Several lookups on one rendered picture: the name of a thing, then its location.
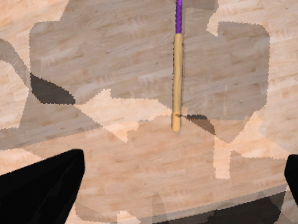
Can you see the thin wooden stick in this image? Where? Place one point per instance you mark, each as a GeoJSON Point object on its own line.
{"type": "Point", "coordinates": [178, 47]}

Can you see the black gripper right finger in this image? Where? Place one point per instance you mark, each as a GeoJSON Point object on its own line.
{"type": "Point", "coordinates": [291, 174]}

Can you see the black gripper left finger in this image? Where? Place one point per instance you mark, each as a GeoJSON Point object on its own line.
{"type": "Point", "coordinates": [44, 192]}

